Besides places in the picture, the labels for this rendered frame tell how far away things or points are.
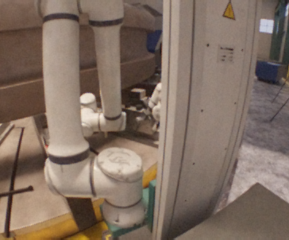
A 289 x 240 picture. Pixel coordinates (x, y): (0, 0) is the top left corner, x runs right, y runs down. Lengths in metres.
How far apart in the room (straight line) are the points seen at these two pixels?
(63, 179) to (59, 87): 0.29
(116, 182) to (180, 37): 0.45
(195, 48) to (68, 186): 0.55
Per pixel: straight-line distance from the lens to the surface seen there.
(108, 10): 0.59
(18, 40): 1.62
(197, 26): 0.43
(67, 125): 0.58
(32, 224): 1.43
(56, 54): 0.57
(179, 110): 0.42
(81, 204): 1.12
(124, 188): 0.62
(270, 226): 0.74
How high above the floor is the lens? 1.36
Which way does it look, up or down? 26 degrees down
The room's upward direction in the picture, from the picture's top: 1 degrees clockwise
